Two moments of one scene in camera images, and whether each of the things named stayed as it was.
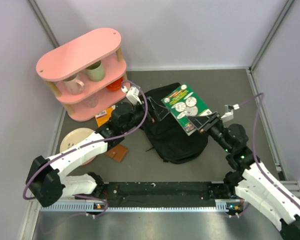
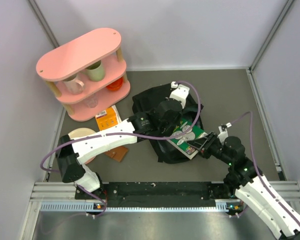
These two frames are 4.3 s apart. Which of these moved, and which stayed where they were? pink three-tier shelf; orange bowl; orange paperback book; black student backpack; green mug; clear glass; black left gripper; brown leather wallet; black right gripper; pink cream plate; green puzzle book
Moved: black right gripper; black left gripper; green puzzle book; black student backpack
Stayed: pink cream plate; orange paperback book; green mug; orange bowl; clear glass; brown leather wallet; pink three-tier shelf
